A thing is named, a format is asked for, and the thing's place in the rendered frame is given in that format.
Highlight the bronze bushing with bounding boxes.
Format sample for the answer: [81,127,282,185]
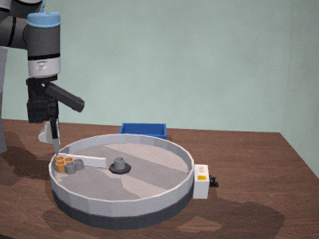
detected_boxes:
[55,156,65,162]
[64,157,73,163]
[55,161,65,173]

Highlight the grey metal bushing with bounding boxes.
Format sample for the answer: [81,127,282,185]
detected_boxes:
[65,162,76,174]
[73,159,84,170]
[114,157,125,170]

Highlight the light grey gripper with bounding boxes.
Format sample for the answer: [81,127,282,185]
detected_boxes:
[26,74,61,155]

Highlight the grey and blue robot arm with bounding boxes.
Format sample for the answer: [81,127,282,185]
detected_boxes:
[0,0,85,112]

